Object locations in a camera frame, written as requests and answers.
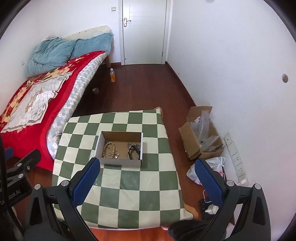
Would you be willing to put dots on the white power strip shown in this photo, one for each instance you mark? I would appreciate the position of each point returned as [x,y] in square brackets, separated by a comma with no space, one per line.
[236,160]

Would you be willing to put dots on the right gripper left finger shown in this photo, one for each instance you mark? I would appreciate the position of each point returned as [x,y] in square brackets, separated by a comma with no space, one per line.
[52,212]

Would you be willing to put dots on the silver door handle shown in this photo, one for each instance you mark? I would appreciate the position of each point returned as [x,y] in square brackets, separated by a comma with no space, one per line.
[125,22]

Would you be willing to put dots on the green checkered tablecloth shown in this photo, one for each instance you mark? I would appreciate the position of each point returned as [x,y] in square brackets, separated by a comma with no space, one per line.
[123,197]

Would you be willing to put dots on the orange drink bottle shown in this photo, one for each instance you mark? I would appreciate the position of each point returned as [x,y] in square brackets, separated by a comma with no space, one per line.
[112,75]

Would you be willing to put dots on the blue blanket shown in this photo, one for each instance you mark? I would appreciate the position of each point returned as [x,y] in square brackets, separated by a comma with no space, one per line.
[56,52]

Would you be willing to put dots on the white plastic bag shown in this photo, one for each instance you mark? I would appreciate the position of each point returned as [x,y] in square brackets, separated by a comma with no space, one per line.
[202,171]

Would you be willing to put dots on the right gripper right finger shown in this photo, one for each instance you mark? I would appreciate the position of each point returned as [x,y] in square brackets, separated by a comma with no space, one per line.
[253,222]

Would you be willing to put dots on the white door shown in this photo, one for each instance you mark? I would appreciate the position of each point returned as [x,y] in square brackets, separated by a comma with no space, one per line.
[145,40]

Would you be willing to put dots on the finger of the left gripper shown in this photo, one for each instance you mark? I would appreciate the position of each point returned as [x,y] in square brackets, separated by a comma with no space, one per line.
[18,175]

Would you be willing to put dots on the white cardboard jewelry box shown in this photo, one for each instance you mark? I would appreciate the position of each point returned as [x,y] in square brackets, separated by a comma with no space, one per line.
[111,148]

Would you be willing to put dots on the red floral bed quilt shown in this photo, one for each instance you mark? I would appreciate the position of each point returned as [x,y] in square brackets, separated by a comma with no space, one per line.
[31,112]

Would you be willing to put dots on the brown cardboard box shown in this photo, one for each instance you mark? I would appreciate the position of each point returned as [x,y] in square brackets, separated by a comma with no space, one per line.
[190,143]

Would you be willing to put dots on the silver chain jewelry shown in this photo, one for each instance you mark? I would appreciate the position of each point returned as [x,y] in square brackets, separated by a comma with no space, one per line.
[133,147]

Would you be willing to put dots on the clear plastic packaging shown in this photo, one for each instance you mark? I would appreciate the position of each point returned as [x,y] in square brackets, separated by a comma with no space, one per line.
[200,127]

